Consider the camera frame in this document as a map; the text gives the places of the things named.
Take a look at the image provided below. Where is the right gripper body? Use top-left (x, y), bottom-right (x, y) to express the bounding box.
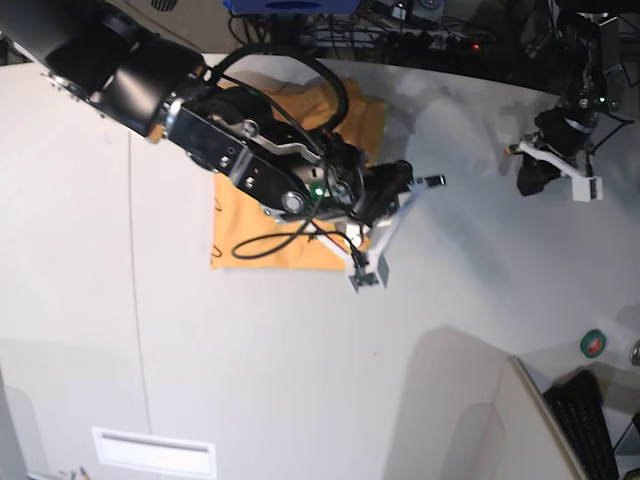
top-left (348, 160), bottom-right (446, 227)

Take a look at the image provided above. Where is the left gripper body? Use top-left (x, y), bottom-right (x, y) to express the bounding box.
top-left (532, 112), bottom-right (598, 167)

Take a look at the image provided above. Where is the orange yellow t-shirt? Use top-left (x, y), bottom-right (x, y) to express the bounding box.
top-left (211, 79), bottom-right (387, 271)

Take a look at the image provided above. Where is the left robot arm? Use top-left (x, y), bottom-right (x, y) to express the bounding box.
top-left (505, 1), bottom-right (639, 202)

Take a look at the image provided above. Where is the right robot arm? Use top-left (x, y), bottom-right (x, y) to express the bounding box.
top-left (1, 1), bottom-right (446, 256)

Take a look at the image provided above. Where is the green tape roll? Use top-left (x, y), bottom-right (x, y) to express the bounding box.
top-left (579, 329), bottom-right (607, 359)

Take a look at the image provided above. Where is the silver round knob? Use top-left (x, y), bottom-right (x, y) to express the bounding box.
top-left (630, 341), bottom-right (640, 367)

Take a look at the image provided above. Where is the black computer keyboard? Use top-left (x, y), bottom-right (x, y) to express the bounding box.
top-left (543, 370), bottom-right (619, 480)

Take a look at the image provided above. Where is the white partition panel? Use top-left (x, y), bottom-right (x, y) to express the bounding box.
top-left (384, 326), bottom-right (586, 479)

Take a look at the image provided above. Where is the white recessed table hatch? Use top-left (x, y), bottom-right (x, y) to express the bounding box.
top-left (92, 427), bottom-right (217, 479)

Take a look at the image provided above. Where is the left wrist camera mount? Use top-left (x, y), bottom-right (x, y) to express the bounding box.
top-left (518, 140), bottom-right (604, 202)

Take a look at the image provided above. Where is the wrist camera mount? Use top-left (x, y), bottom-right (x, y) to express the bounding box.
top-left (518, 140), bottom-right (604, 202)
top-left (304, 187), bottom-right (421, 294)

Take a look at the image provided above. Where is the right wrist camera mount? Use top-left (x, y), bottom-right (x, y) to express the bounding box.
top-left (304, 187), bottom-right (421, 294)

